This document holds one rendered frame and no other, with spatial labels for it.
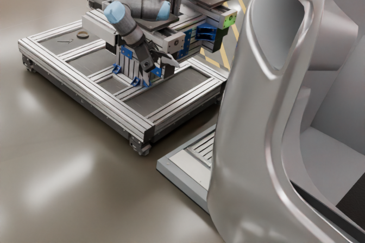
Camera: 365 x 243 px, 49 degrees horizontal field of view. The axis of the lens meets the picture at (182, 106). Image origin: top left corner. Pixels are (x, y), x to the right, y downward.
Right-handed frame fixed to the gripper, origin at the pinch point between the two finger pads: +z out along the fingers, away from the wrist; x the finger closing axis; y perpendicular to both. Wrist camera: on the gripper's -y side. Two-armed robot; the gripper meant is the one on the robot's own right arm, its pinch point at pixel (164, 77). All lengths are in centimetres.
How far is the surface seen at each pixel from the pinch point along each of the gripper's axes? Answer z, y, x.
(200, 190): 78, 9, 26
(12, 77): 5, 119, 121
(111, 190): 53, 16, 68
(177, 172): 70, 22, 35
